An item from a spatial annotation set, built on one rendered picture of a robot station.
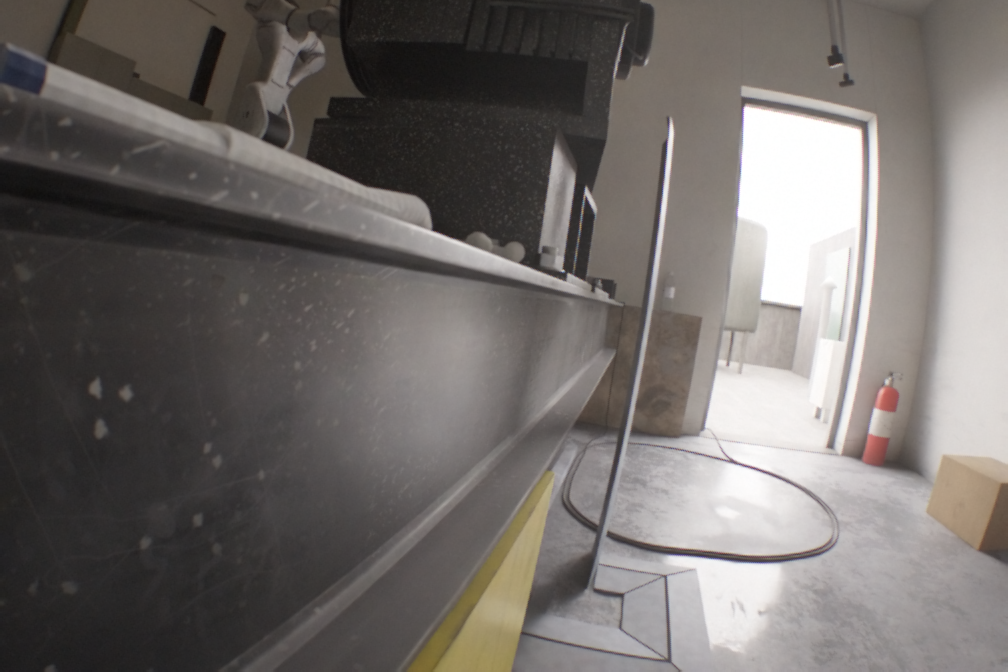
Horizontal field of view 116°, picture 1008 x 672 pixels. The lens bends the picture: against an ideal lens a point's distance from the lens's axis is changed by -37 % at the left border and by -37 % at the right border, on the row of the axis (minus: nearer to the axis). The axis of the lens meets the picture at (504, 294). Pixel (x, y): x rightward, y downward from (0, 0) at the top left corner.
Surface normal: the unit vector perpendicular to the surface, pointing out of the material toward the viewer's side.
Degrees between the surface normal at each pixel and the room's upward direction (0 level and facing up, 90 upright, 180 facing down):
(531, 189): 90
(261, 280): 90
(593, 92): 90
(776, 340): 90
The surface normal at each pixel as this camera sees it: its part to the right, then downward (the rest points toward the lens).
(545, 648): 0.11, -0.98
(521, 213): -0.27, -0.04
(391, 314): 0.95, 0.15
